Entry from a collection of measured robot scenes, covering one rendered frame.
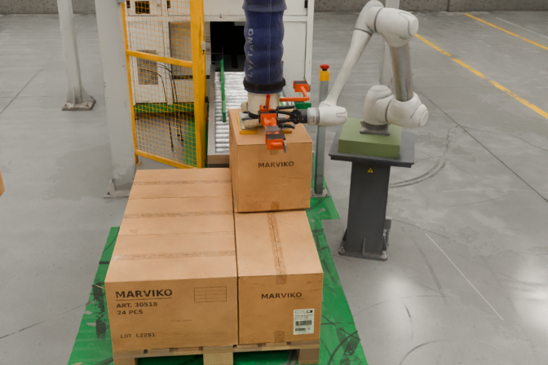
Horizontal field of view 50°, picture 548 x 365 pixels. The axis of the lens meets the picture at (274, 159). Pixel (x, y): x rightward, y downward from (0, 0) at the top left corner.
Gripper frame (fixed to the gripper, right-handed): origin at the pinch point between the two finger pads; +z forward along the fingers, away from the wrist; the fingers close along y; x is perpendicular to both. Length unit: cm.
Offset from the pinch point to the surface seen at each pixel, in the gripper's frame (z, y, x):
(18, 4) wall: 414, 89, 925
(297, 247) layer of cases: -11, 54, -41
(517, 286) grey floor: -152, 109, -9
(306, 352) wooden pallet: -14, 101, -64
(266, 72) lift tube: 0.1, -19.4, 15.3
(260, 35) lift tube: 3.1, -39.2, 16.2
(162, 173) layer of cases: 62, 54, 49
